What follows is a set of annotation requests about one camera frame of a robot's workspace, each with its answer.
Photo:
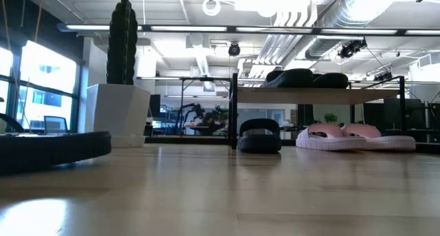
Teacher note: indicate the black rubber slide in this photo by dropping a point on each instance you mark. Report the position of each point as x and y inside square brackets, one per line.
[330, 81]
[295, 79]
[259, 143]
[51, 153]

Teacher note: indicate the pink rubber slide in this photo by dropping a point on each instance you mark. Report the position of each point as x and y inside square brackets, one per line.
[330, 144]
[395, 143]

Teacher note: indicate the black background robot arm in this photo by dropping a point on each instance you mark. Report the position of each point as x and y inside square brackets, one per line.
[189, 112]

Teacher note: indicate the leafy green office plant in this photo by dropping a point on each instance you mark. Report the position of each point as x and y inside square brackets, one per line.
[220, 115]

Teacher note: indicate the black round ceiling device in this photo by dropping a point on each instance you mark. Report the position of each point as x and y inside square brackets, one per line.
[234, 49]

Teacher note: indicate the white angular plant pot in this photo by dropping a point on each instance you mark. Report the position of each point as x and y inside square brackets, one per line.
[117, 108]

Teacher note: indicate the small green office plant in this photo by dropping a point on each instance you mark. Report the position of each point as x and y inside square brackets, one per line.
[330, 117]

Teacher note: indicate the dark green cactus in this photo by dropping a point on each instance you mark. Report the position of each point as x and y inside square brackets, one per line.
[120, 57]

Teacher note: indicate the black ceiling spotlight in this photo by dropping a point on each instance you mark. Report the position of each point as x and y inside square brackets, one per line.
[350, 49]
[383, 77]

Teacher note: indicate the long linear ceiling light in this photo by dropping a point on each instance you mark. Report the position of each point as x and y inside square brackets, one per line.
[361, 31]

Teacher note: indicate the dark office chair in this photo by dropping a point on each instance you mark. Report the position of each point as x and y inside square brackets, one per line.
[55, 124]

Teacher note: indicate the large office window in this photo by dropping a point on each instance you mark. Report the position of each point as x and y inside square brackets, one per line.
[48, 67]

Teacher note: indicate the black curved bar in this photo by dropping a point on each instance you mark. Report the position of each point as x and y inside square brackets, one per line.
[13, 123]

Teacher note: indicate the black metal frame stand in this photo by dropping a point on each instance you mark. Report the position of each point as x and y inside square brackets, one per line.
[206, 79]

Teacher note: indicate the black aluminium rig frame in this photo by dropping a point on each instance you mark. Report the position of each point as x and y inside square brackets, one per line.
[189, 139]

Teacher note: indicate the wooden shelf with black frame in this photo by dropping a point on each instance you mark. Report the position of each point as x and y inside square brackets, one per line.
[309, 95]

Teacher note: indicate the silver round ceiling duct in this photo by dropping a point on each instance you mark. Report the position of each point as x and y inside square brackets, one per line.
[371, 5]

